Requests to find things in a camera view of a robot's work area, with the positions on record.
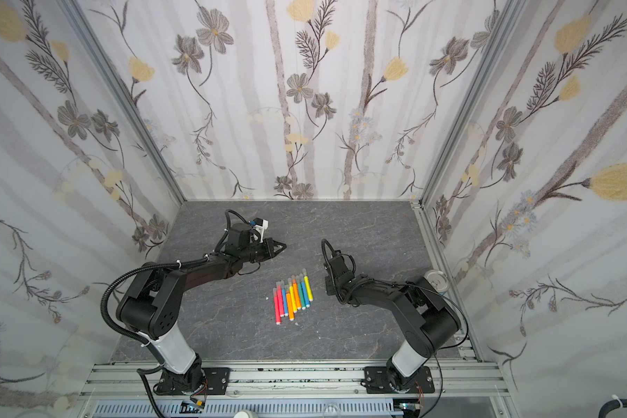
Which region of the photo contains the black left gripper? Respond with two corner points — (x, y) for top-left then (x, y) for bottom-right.
(239, 238), (287, 264)

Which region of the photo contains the yellow marker pen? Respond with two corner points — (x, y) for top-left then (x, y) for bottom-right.
(302, 268), (314, 306)

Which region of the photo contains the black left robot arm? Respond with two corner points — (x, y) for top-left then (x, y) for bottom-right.
(99, 219), (287, 395)

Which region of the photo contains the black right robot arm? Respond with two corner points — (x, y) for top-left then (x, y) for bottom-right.
(323, 250), (463, 393)

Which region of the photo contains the teal marker pen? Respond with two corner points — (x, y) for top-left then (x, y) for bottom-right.
(294, 281), (306, 310)

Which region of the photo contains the small blue marker pen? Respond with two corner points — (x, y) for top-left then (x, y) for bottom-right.
(280, 285), (290, 317)

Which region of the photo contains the red marker pen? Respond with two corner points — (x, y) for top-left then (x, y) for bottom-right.
(276, 282), (286, 318)

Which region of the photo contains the light orange marker pen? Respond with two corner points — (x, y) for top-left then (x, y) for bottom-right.
(286, 292), (295, 322)

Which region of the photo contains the pink marker pen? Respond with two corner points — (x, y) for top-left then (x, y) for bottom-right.
(273, 288), (282, 325)

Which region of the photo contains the blue soup can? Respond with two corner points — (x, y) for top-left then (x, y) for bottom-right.
(424, 269), (450, 294)

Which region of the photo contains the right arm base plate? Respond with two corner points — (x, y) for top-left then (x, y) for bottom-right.
(361, 366), (435, 395)

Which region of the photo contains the white vented cable duct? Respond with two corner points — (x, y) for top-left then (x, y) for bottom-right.
(85, 398), (403, 417)

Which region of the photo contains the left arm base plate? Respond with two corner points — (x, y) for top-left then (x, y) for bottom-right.
(153, 367), (231, 395)

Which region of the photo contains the aluminium frame rail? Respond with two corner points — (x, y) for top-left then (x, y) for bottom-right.
(79, 359), (510, 401)

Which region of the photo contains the black corrugated cable conduit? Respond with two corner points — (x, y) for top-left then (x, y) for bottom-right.
(100, 255), (210, 346)

